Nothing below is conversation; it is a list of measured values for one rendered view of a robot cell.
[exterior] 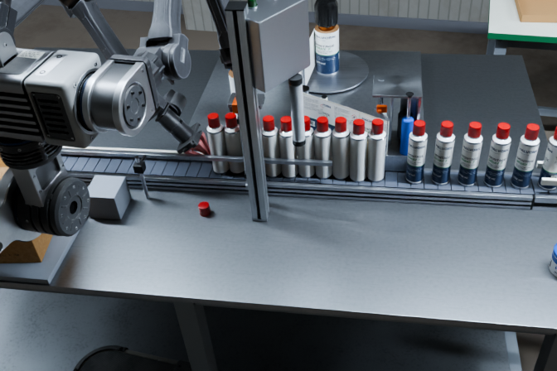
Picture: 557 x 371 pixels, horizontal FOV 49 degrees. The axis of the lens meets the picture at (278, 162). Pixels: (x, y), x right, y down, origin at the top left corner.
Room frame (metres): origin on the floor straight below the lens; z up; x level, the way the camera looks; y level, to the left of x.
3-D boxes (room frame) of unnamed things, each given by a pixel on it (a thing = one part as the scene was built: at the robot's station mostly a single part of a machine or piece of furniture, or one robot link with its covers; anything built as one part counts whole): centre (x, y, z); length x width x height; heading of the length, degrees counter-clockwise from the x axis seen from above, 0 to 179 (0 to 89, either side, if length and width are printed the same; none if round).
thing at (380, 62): (1.89, -0.14, 0.86); 0.80 x 0.67 x 0.05; 78
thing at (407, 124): (1.43, -0.38, 0.98); 0.03 x 0.03 x 0.17
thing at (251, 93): (1.33, 0.07, 1.17); 0.04 x 0.04 x 0.67; 78
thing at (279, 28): (1.38, -0.01, 1.38); 0.17 x 0.10 x 0.19; 133
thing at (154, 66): (1.14, 0.27, 1.45); 0.09 x 0.08 x 0.12; 71
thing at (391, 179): (1.48, 0.08, 0.86); 1.65 x 0.08 x 0.04; 78
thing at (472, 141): (1.35, -0.55, 0.98); 0.05 x 0.05 x 0.20
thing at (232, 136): (1.50, 0.13, 0.98); 0.05 x 0.05 x 0.20
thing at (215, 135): (1.51, 0.18, 0.98); 0.05 x 0.05 x 0.20
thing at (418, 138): (1.38, -0.40, 0.98); 0.05 x 0.05 x 0.20
